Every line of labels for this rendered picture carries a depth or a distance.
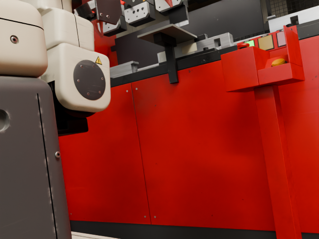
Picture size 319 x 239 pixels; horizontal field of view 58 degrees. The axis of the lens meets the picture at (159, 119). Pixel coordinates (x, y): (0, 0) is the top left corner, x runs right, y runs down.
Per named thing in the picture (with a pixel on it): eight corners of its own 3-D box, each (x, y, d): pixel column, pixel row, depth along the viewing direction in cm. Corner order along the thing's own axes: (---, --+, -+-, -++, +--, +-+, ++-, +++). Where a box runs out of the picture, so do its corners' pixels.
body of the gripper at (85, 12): (86, 22, 126) (77, 5, 123) (102, 14, 120) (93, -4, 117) (76, 26, 121) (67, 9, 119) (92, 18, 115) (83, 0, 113)
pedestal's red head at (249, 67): (225, 92, 92) (217, 36, 92) (244, 92, 104) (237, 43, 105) (293, 78, 79) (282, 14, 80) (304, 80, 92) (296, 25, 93)
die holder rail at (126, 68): (71, 94, 186) (70, 79, 187) (79, 94, 192) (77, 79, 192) (135, 77, 161) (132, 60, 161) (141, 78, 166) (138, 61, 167)
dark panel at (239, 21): (122, 92, 232) (114, 39, 233) (123, 92, 234) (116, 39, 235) (268, 58, 175) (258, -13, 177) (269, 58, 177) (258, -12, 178)
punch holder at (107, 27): (98, 34, 171) (95, 7, 171) (108, 37, 178) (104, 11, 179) (118, 26, 163) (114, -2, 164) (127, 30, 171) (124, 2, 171)
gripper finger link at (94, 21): (99, 38, 127) (89, 17, 124) (110, 33, 123) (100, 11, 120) (89, 43, 122) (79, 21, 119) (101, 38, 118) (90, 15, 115)
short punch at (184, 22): (170, 29, 151) (167, 11, 151) (172, 29, 153) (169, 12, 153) (187, 22, 146) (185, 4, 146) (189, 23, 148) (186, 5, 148)
